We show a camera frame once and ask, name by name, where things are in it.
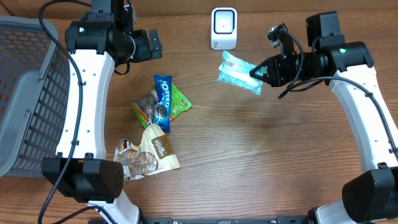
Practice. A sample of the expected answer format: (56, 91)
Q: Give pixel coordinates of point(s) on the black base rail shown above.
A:
(278, 220)

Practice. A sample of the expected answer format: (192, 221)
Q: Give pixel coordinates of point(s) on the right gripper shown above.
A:
(277, 77)

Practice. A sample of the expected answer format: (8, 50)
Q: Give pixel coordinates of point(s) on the blue Oreo packet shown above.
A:
(163, 85)

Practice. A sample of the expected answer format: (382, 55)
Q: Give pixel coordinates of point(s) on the grey plastic shopping basket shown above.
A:
(35, 79)

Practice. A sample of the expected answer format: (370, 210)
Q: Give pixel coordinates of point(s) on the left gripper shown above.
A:
(145, 51)

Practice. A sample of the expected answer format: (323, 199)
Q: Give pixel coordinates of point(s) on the light teal snack packet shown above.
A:
(235, 72)

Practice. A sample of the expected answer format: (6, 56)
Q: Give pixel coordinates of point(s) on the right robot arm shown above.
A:
(348, 69)

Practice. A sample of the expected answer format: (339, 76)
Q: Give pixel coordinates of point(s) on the beige cookie bag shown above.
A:
(154, 155)

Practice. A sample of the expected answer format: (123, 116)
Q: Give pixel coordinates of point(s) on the green snack bag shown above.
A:
(145, 108)

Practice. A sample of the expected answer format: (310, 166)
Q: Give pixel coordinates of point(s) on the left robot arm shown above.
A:
(95, 46)

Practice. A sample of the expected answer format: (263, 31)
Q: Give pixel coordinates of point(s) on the white barcode scanner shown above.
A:
(224, 28)

